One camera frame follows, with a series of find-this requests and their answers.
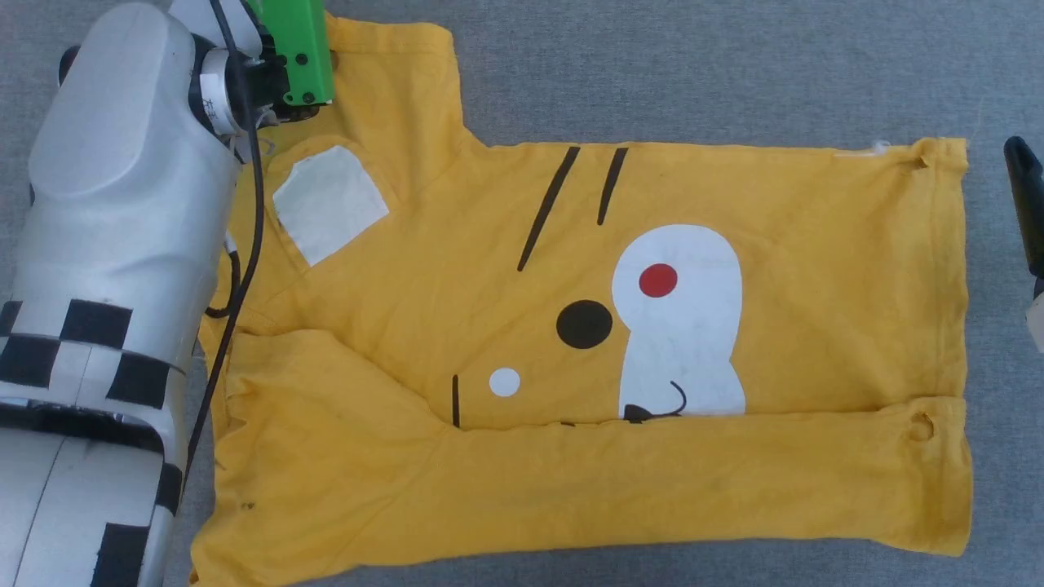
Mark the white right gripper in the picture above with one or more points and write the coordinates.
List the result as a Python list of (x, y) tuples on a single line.
[(1038, 318)]

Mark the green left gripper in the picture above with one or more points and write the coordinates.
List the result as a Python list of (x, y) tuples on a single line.
[(298, 49)]

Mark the yellow cartoon print t-shirt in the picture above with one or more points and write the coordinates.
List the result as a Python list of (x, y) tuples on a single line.
[(489, 489)]

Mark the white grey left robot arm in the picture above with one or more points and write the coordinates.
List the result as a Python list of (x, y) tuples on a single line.
[(106, 244)]

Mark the grey felt table cover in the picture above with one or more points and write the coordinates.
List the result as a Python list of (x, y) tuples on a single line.
[(734, 65)]

